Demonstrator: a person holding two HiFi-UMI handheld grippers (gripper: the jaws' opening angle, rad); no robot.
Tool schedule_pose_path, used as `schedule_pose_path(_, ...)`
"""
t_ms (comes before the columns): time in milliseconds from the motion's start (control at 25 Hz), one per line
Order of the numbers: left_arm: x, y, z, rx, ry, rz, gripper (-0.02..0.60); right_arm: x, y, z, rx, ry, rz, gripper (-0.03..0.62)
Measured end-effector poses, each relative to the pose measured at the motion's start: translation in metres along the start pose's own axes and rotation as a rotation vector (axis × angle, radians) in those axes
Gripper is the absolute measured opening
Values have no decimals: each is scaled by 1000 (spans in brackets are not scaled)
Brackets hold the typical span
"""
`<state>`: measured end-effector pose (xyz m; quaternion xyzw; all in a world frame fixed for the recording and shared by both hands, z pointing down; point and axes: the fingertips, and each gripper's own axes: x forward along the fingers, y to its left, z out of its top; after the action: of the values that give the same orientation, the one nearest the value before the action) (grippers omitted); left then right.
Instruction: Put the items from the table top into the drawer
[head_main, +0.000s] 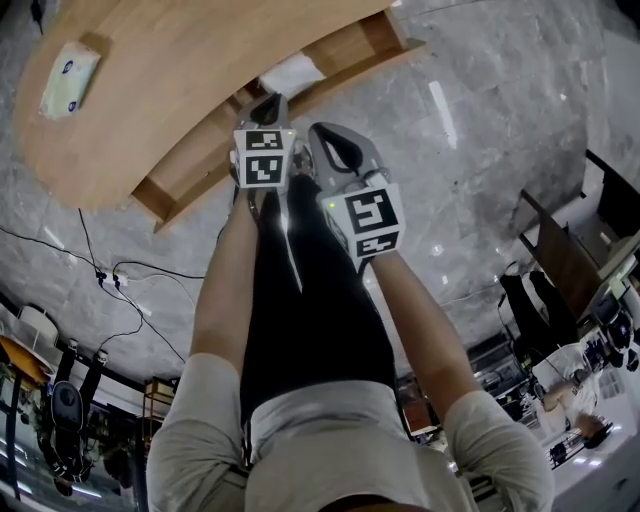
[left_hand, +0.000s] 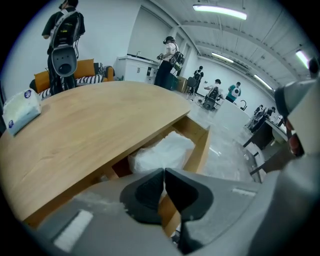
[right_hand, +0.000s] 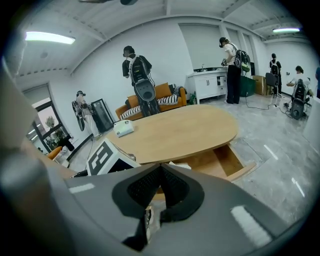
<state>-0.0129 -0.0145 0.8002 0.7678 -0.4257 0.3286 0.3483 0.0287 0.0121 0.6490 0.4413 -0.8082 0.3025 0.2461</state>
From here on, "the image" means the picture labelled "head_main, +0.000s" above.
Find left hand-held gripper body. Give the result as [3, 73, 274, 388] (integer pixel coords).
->
[229, 117, 297, 191]

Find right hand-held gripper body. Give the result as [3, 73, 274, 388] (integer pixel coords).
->
[315, 162, 406, 274]

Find white square tissue pack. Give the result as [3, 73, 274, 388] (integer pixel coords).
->
[258, 53, 327, 97]

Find person's right forearm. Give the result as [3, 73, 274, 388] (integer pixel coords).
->
[367, 249, 474, 414]

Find person's left forearm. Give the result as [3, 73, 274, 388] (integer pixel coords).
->
[188, 189, 266, 374]

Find wooden coffee table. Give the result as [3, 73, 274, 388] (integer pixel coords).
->
[12, 0, 431, 234]

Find person's black trousers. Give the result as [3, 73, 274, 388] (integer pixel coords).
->
[239, 172, 399, 436]

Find white power strip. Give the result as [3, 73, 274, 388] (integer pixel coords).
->
[96, 269, 130, 289]

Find dark wooden side table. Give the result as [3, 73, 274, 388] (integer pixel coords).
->
[517, 149, 640, 321]

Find person's beige t-shirt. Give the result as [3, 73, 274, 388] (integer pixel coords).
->
[144, 352, 556, 512]

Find wooden rack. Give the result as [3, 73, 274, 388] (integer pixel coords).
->
[142, 377, 181, 451]

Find white round basket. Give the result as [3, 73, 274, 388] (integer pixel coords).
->
[17, 305, 59, 347]

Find looped black floor cable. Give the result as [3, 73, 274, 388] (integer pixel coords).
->
[112, 260, 206, 281]

